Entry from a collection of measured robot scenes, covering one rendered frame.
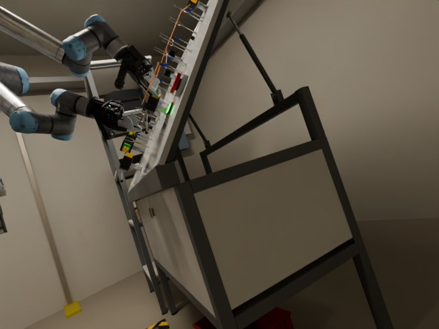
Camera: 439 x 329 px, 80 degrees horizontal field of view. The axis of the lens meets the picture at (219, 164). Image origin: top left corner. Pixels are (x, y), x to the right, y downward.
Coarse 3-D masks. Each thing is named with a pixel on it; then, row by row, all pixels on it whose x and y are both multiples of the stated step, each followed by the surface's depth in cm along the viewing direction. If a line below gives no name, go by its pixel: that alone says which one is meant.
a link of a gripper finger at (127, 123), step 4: (120, 120) 100; (124, 120) 100; (128, 120) 100; (120, 124) 101; (124, 124) 101; (128, 124) 101; (132, 124) 100; (128, 128) 101; (132, 128) 101; (136, 128) 102
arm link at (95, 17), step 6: (90, 18) 94; (96, 18) 95; (102, 18) 97; (84, 24) 96; (90, 24) 95; (96, 24) 95; (102, 24) 96; (108, 24) 99; (96, 30) 94; (102, 30) 95; (108, 30) 97; (102, 36) 96; (108, 36) 96; (114, 36) 97; (102, 42) 97; (108, 42) 97
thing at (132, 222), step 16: (96, 64) 189; (112, 64) 193; (96, 80) 211; (112, 80) 220; (128, 80) 229; (96, 96) 185; (160, 96) 203; (128, 112) 192; (112, 144) 184; (112, 160) 234; (176, 160) 216; (128, 176) 237; (128, 208) 232; (144, 256) 180; (144, 272) 228; (160, 304) 178
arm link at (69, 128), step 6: (60, 114) 100; (66, 114) 101; (54, 120) 97; (60, 120) 100; (66, 120) 102; (72, 120) 103; (54, 126) 97; (60, 126) 100; (66, 126) 102; (72, 126) 104; (54, 132) 99; (60, 132) 101; (66, 132) 103; (72, 132) 106; (60, 138) 103; (66, 138) 104
